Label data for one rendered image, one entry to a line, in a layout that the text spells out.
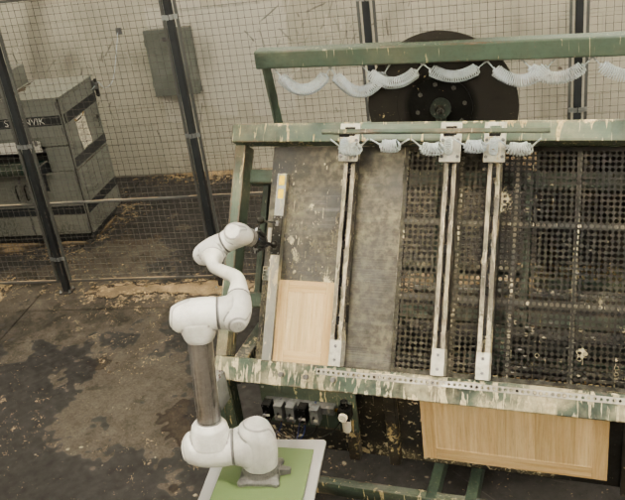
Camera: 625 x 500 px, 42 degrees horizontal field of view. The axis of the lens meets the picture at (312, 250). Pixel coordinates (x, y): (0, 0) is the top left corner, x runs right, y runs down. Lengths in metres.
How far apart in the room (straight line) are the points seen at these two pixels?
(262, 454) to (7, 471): 2.32
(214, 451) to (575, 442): 1.75
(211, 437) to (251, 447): 0.17
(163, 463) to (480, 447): 1.90
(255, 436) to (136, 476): 1.71
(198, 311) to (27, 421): 2.78
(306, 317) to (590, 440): 1.48
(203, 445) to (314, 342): 0.88
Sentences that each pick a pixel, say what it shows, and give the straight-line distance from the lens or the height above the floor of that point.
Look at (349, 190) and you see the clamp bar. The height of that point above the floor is 1.63.
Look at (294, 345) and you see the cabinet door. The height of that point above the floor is 0.96.
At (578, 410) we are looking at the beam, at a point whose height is 0.84.
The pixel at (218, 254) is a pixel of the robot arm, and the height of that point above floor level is 1.57.
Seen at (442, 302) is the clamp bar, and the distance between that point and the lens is 3.87.
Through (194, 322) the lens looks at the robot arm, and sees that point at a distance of 3.23.
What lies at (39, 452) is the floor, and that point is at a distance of 5.50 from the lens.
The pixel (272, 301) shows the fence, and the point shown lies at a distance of 4.11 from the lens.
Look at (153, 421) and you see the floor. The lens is 5.43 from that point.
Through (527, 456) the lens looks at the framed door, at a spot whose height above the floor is 0.34.
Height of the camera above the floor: 3.17
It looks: 26 degrees down
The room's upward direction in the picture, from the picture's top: 8 degrees counter-clockwise
